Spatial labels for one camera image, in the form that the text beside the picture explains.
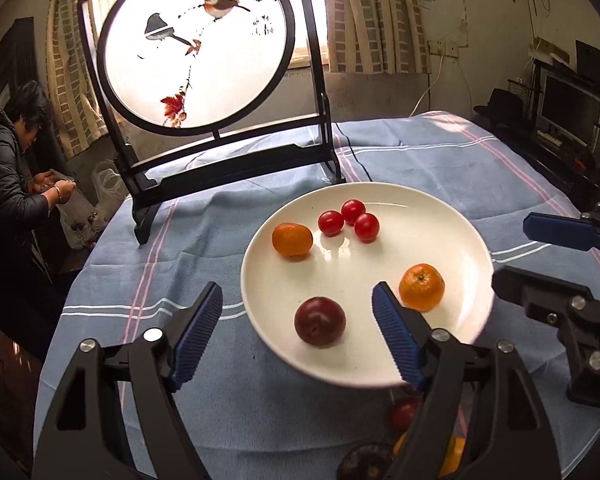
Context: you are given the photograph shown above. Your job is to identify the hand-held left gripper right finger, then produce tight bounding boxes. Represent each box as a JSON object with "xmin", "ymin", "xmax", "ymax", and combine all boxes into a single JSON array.
[{"xmin": 371, "ymin": 281, "xmax": 563, "ymax": 480}]

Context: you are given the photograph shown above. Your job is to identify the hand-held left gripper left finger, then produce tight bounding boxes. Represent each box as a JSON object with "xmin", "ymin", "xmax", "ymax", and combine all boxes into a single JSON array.
[{"xmin": 32, "ymin": 281, "xmax": 224, "ymax": 480}]

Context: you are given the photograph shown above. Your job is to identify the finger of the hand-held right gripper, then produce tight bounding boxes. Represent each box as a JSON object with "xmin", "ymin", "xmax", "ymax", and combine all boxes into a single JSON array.
[
  {"xmin": 491, "ymin": 265, "xmax": 600, "ymax": 408},
  {"xmin": 523, "ymin": 202, "xmax": 600, "ymax": 252}
]

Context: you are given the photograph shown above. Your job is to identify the white round plate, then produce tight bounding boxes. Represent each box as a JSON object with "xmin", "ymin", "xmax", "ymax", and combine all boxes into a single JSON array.
[{"xmin": 240, "ymin": 183, "xmax": 495, "ymax": 389}]

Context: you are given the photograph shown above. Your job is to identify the dark red plum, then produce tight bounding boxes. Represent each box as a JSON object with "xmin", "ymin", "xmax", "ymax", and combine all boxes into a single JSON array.
[{"xmin": 294, "ymin": 296, "xmax": 347, "ymax": 347}]

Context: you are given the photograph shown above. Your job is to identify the large red tomato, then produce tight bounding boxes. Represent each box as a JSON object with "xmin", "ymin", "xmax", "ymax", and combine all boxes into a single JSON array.
[{"xmin": 387, "ymin": 396, "xmax": 421, "ymax": 433}]

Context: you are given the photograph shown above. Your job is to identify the dark avocado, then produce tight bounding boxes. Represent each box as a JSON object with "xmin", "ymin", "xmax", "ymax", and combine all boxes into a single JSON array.
[{"xmin": 336, "ymin": 443, "xmax": 393, "ymax": 480}]

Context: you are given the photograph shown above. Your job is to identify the black media stand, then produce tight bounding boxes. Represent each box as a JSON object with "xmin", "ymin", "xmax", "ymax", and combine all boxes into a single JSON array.
[{"xmin": 490, "ymin": 60, "xmax": 600, "ymax": 208}]

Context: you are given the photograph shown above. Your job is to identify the computer monitor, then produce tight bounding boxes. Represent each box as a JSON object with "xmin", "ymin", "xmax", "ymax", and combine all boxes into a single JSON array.
[{"xmin": 536, "ymin": 71, "xmax": 600, "ymax": 150}]

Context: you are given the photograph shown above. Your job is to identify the black speaker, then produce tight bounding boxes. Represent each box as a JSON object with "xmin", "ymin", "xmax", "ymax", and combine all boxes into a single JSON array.
[{"xmin": 575, "ymin": 40, "xmax": 600, "ymax": 87}]

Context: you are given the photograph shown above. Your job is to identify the beige checked curtain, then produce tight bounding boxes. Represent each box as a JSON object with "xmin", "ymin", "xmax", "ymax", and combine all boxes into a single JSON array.
[
  {"xmin": 45, "ymin": 0, "xmax": 112, "ymax": 161},
  {"xmin": 325, "ymin": 0, "xmax": 431, "ymax": 75}
]

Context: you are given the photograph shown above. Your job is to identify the dark framed panel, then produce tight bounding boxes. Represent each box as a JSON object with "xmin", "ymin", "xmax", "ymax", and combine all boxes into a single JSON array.
[{"xmin": 0, "ymin": 16, "xmax": 37, "ymax": 107}]

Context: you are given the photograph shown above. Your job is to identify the black cable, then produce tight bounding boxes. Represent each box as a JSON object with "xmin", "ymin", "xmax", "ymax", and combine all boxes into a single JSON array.
[{"xmin": 332, "ymin": 122, "xmax": 374, "ymax": 184}]

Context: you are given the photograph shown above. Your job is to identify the white cable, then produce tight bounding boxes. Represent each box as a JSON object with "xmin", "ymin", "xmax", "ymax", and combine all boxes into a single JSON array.
[{"xmin": 409, "ymin": 54, "xmax": 473, "ymax": 117}]

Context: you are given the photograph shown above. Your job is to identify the white wall outlet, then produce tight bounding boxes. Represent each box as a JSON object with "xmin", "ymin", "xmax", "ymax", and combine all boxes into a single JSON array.
[{"xmin": 428, "ymin": 40, "xmax": 468, "ymax": 57}]

